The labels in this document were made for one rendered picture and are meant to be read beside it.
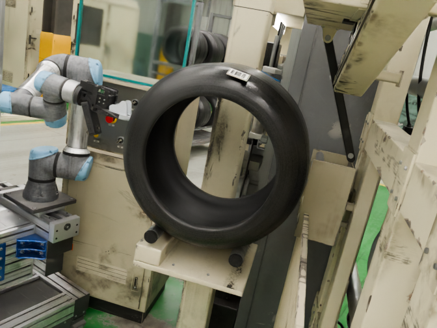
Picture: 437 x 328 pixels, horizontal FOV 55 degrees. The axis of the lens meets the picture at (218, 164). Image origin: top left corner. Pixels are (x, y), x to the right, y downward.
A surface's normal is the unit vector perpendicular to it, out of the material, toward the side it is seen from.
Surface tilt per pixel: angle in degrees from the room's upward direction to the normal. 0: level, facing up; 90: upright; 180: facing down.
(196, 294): 90
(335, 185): 90
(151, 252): 90
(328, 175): 90
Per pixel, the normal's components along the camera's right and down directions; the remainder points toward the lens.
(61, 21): 0.82, 0.29
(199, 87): -0.22, 0.05
